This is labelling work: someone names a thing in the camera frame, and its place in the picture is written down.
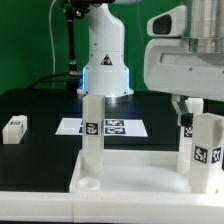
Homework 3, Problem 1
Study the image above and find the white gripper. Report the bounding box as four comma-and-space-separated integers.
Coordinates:
144, 0, 224, 127

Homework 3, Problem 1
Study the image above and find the white desk top tray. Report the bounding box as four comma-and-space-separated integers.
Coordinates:
68, 147, 224, 198

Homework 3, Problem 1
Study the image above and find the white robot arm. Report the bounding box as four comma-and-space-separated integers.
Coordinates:
82, 0, 224, 126

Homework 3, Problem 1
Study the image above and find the white marker sheet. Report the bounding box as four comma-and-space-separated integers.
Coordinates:
56, 118, 148, 137

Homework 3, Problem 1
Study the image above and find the white front fence bar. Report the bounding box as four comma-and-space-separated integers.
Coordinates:
0, 192, 224, 224

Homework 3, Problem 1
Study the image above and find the black cable bundle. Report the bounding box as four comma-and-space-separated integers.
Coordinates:
27, 72, 83, 90

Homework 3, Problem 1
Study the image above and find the black camera pole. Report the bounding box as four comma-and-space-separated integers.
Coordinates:
60, 0, 89, 78

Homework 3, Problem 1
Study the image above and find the white cable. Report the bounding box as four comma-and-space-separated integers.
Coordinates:
48, 0, 60, 90

